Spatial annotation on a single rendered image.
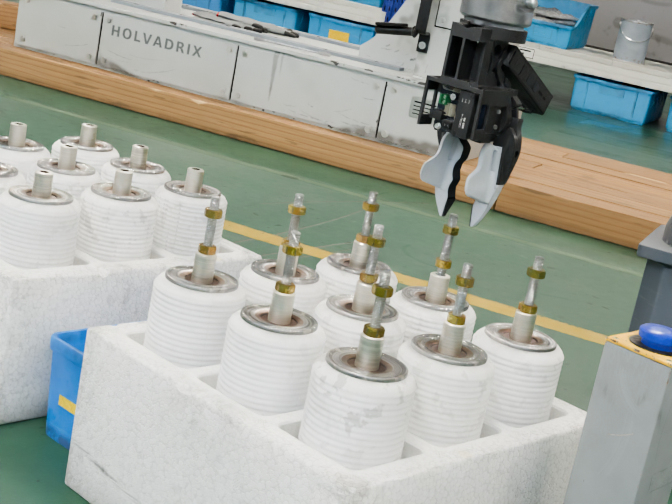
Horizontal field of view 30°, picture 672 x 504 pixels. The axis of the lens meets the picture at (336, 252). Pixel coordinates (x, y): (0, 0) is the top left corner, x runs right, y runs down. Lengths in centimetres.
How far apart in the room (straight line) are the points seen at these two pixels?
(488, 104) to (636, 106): 459
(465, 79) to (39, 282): 53
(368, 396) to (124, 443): 30
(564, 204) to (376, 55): 74
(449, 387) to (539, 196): 202
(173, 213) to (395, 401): 61
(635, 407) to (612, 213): 200
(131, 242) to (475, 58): 51
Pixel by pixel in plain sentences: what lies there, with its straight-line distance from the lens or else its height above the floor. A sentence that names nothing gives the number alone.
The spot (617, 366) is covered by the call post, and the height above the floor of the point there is 29.
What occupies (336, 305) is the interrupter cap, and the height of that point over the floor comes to 25.
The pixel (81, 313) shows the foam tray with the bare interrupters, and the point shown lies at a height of 13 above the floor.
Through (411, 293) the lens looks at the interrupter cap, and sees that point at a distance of 137.
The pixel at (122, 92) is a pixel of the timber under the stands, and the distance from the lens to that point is 364.
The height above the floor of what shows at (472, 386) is 24.
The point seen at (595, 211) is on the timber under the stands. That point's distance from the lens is 315.
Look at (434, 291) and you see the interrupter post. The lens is 137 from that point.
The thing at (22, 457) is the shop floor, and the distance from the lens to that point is 144.
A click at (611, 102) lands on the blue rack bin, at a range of 589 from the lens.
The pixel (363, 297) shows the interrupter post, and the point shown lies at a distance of 128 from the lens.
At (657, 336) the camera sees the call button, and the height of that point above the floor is 33.
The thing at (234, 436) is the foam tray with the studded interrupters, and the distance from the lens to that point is 116.
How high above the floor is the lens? 63
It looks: 15 degrees down
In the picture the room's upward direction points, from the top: 11 degrees clockwise
